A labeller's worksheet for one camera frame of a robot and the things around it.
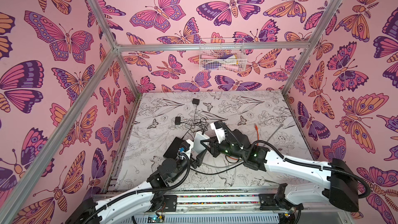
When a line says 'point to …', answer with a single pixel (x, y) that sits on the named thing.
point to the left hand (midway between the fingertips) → (201, 144)
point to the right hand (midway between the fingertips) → (202, 139)
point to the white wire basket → (222, 55)
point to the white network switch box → (198, 146)
